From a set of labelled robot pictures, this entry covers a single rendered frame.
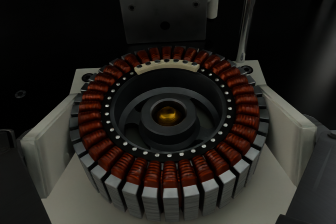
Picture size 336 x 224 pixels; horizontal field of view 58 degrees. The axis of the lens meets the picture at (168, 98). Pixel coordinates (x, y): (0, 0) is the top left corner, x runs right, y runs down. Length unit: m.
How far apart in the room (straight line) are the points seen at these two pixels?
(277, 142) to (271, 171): 0.03
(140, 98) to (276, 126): 0.09
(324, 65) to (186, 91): 0.13
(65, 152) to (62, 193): 0.03
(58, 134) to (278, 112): 0.11
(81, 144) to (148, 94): 0.06
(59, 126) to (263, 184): 0.12
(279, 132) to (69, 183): 0.12
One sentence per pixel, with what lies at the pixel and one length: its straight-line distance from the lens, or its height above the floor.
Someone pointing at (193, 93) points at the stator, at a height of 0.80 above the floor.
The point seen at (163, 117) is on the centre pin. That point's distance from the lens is 0.18.
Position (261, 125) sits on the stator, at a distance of 0.17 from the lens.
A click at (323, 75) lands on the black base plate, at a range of 0.28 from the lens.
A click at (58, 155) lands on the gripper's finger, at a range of 0.16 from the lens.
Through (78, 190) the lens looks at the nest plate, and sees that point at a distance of 0.19.
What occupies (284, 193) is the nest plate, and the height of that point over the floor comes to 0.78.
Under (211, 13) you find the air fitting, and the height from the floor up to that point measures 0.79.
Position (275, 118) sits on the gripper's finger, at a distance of 0.17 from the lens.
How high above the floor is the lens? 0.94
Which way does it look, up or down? 47 degrees down
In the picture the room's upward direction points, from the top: 3 degrees counter-clockwise
